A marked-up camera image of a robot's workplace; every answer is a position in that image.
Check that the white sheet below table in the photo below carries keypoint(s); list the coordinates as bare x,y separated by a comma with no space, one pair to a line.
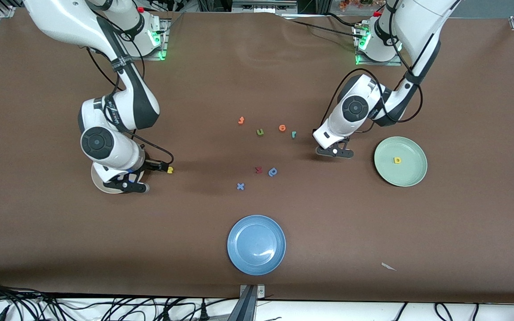
328,312

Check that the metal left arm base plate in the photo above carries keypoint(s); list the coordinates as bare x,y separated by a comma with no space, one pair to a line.
382,63

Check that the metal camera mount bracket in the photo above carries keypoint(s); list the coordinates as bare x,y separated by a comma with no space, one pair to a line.
250,292

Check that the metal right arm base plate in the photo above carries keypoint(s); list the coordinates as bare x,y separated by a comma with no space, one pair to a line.
141,58

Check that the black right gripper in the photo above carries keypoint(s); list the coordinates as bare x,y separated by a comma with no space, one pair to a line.
154,166

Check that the black power plug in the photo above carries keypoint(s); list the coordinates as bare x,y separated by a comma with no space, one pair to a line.
203,312

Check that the silver equipment box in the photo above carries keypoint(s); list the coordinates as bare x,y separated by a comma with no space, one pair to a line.
261,5

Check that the brown table cover sheet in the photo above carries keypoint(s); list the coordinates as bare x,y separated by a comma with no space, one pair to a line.
257,80

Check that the orange artificial flowers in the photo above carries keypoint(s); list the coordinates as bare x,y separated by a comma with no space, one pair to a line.
350,3

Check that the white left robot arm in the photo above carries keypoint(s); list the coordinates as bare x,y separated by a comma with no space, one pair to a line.
355,109

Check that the beige round plate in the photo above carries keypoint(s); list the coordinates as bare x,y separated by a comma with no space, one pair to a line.
97,180

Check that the green round plate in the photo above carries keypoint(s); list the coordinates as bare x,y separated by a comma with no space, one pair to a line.
411,171

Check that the white paper scrap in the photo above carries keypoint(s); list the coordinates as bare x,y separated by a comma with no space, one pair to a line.
388,266

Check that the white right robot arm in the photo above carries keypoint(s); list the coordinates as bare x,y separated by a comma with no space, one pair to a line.
123,154

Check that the blue round plate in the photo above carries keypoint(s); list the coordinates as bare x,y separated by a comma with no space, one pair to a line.
256,245

